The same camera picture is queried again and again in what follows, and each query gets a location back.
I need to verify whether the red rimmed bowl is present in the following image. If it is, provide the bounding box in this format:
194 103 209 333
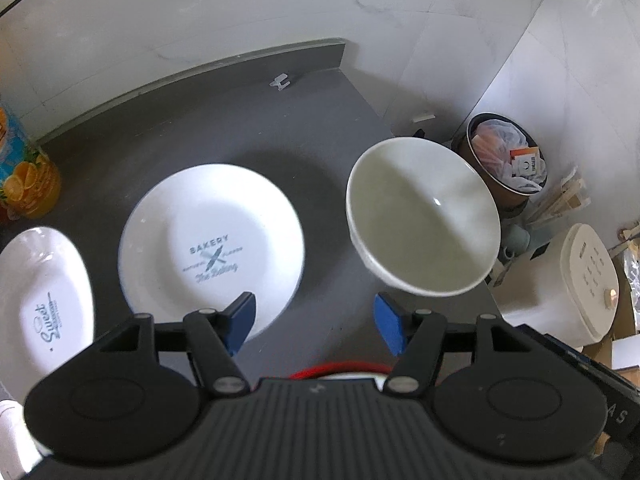
290 361 392 389

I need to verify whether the white bakery print plate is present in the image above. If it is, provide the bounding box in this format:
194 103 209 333
118 164 305 338

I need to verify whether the white ceramic bowl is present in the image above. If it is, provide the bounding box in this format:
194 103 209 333
345 136 500 298

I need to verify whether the white sweet print plate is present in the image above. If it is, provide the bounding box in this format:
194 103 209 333
1 226 94 403

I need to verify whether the white rice cooker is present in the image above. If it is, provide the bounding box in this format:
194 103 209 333
491 223 620 349

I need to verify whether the brown trash bin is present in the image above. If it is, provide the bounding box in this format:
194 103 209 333
452 113 548 218

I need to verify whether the orange juice bottle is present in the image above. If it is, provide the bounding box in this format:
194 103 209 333
1 103 62 220

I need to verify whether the small white clip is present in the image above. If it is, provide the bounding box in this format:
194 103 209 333
269 73 291 91

